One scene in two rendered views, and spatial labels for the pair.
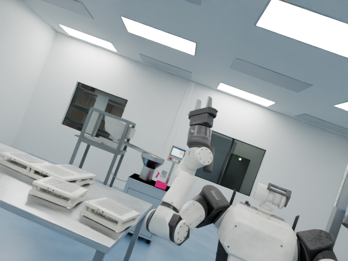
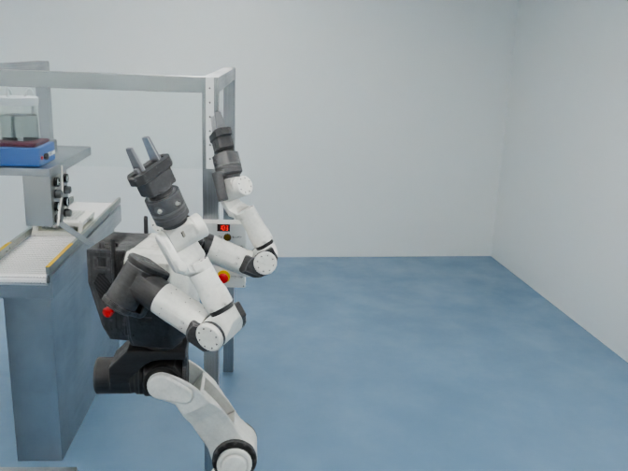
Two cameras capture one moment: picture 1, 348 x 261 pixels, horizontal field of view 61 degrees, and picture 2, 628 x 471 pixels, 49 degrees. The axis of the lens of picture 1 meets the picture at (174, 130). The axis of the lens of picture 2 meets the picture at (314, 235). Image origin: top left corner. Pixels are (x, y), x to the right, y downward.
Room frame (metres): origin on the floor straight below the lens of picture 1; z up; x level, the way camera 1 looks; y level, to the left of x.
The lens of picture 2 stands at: (1.07, 1.56, 1.87)
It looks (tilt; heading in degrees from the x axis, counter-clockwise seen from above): 15 degrees down; 259
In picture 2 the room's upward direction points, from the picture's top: 2 degrees clockwise
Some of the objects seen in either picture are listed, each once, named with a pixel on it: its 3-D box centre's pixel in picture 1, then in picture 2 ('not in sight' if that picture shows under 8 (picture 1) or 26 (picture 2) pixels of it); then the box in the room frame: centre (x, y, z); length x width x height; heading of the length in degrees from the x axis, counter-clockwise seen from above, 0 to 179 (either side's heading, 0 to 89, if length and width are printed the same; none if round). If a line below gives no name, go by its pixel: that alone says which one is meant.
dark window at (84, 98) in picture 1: (95, 112); not in sight; (7.01, 1.89, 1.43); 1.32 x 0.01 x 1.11; 87
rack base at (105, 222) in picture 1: (110, 217); not in sight; (1.69, 0.17, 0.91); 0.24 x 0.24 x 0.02; 74
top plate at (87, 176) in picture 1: (74, 171); not in sight; (2.27, 0.60, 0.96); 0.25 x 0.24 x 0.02; 169
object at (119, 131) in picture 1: (111, 162); not in sight; (4.93, 0.78, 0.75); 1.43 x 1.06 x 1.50; 87
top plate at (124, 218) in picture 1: (113, 208); not in sight; (1.69, 0.17, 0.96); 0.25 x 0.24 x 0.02; 164
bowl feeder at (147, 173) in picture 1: (153, 169); not in sight; (4.42, 0.09, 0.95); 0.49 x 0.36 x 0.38; 87
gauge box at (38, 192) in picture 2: not in sight; (47, 195); (1.63, -1.30, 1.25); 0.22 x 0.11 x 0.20; 83
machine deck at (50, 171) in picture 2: not in sight; (27, 160); (1.74, -1.52, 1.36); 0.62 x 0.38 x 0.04; 83
